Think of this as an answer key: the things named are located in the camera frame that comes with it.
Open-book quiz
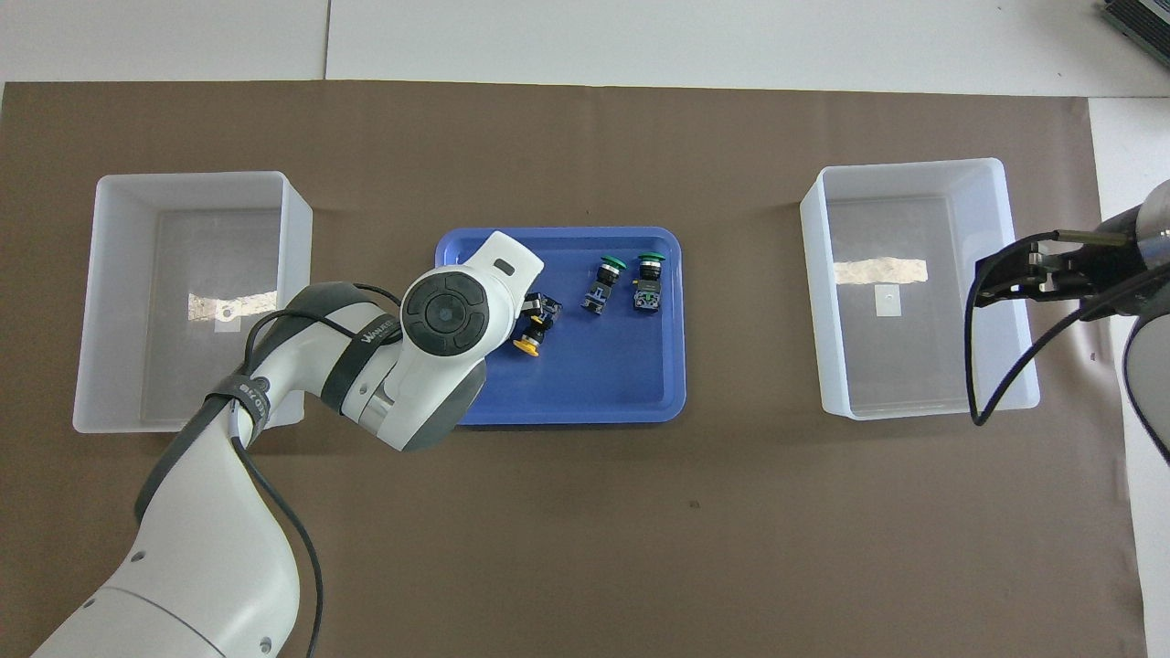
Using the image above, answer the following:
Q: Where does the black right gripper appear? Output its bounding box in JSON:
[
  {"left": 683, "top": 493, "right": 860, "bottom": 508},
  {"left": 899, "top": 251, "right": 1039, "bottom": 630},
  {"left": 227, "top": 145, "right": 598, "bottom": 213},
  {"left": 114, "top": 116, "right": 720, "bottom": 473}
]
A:
[{"left": 976, "top": 239, "right": 1143, "bottom": 321}]

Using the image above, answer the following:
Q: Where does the yellow push button switch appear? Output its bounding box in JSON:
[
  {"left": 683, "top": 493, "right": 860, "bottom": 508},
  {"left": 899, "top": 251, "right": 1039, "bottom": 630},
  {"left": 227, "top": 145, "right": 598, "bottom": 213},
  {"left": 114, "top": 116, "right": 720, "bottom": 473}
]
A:
[{"left": 512, "top": 292, "right": 564, "bottom": 356}]

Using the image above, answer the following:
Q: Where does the green push button switch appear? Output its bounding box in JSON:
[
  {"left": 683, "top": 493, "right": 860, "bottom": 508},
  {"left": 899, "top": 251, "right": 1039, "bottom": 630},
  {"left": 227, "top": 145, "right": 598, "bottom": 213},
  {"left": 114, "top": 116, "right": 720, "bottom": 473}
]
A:
[
  {"left": 581, "top": 255, "right": 629, "bottom": 317},
  {"left": 633, "top": 251, "right": 668, "bottom": 314}
]

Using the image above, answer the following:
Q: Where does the blue plastic tray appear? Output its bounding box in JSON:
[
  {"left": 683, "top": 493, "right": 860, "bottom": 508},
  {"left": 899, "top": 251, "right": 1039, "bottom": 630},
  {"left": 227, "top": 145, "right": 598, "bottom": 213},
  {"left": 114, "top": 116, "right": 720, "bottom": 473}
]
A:
[{"left": 432, "top": 226, "right": 687, "bottom": 427}]

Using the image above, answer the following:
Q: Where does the translucent white plastic box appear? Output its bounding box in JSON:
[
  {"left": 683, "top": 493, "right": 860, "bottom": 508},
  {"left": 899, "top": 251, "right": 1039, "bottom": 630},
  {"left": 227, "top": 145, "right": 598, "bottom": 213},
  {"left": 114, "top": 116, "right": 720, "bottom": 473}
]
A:
[
  {"left": 72, "top": 171, "right": 314, "bottom": 435},
  {"left": 800, "top": 157, "right": 1042, "bottom": 421}
]

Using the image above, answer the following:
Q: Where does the brown paper table mat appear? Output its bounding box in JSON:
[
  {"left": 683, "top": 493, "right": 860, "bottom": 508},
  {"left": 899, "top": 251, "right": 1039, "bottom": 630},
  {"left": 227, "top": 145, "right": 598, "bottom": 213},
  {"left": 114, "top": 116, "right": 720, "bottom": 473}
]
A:
[{"left": 0, "top": 80, "right": 1148, "bottom": 658}]

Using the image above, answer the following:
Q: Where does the dark grey ribbed device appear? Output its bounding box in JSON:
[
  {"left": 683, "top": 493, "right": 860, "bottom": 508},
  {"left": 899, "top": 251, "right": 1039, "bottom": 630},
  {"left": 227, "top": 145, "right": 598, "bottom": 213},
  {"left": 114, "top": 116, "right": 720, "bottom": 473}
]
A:
[{"left": 1100, "top": 0, "right": 1170, "bottom": 67}]

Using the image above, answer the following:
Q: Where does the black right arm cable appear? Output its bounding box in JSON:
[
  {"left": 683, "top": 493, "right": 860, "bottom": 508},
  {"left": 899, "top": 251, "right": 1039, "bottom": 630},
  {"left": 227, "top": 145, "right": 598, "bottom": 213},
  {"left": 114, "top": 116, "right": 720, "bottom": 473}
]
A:
[{"left": 967, "top": 230, "right": 1170, "bottom": 428}]

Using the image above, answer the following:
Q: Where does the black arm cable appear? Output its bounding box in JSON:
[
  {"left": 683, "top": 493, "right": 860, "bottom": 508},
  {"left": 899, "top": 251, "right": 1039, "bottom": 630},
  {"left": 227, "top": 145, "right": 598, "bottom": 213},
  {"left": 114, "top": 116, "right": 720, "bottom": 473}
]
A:
[
  {"left": 967, "top": 230, "right": 1170, "bottom": 428},
  {"left": 229, "top": 281, "right": 408, "bottom": 658}
]

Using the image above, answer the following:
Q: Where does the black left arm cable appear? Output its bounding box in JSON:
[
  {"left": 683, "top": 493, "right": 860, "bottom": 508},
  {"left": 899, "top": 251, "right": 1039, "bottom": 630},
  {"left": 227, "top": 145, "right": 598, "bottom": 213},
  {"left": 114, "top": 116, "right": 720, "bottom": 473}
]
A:
[{"left": 229, "top": 281, "right": 408, "bottom": 658}]

